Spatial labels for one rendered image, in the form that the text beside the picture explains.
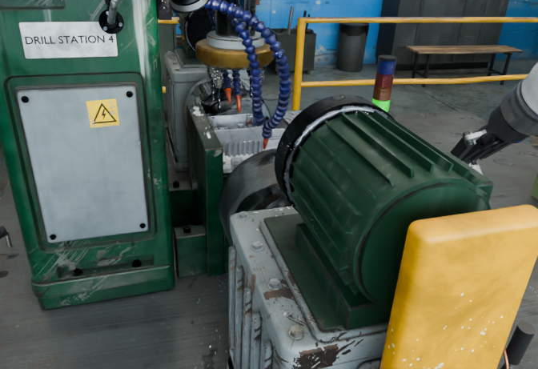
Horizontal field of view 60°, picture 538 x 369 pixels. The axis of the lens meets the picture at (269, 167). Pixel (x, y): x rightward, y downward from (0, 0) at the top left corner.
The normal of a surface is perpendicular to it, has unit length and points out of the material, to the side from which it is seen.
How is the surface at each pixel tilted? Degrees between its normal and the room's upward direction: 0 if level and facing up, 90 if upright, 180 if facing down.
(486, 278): 90
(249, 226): 0
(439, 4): 90
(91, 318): 0
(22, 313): 0
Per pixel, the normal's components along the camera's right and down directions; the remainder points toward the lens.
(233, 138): 0.29, 0.44
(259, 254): 0.04, -0.90
